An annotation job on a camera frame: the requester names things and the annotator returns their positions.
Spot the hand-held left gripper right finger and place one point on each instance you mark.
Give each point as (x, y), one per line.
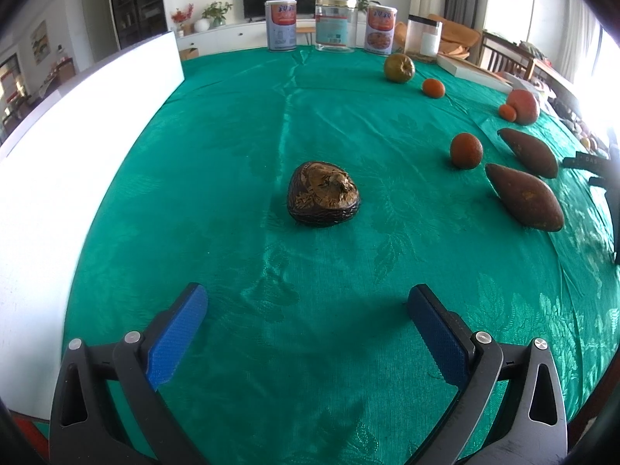
(438, 334)

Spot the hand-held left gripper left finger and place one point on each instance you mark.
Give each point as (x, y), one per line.
(177, 334)

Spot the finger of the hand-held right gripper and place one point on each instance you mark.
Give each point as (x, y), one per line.
(599, 182)
(586, 162)

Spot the smaller brown pointed fruit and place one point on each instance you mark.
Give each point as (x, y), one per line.
(529, 151)

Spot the large brown pointed fruit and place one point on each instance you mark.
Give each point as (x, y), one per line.
(525, 196)

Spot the red round fruit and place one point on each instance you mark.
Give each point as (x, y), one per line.
(524, 105)

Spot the small orange tangerine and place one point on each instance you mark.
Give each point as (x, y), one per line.
(507, 112)
(433, 87)

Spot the medium orange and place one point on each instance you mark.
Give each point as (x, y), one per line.
(466, 150)

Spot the dark brown scaly fruit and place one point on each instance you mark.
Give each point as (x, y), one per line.
(322, 193)

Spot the greenish brown round fruit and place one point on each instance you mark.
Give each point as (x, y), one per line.
(399, 68)

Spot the wooden chair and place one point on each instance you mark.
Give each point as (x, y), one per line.
(506, 55)

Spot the flat white box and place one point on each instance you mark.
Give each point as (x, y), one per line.
(472, 71)

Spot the orange cloth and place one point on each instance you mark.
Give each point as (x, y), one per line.
(460, 34)

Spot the green patterned tablecloth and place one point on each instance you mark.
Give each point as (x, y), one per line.
(242, 155)

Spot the white board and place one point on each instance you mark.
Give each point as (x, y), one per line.
(48, 179)

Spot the clear black lidded plastic jar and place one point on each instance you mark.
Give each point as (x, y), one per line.
(422, 36)

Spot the food picture tin can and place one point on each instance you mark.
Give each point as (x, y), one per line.
(380, 31)

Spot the cardboard box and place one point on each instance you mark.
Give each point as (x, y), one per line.
(189, 54)

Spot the clear glass jar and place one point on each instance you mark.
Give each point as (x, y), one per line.
(335, 26)

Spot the white low cabinet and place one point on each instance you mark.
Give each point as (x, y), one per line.
(232, 38)

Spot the white round vase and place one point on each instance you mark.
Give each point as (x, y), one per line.
(202, 24)

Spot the red flower bouquet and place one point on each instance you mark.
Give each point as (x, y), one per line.
(181, 15)

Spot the grey labelled tin can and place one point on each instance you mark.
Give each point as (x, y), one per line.
(281, 26)

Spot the dark glass display cabinet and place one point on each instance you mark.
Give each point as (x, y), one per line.
(138, 2)

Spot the framed wall picture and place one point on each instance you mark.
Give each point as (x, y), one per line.
(39, 41)

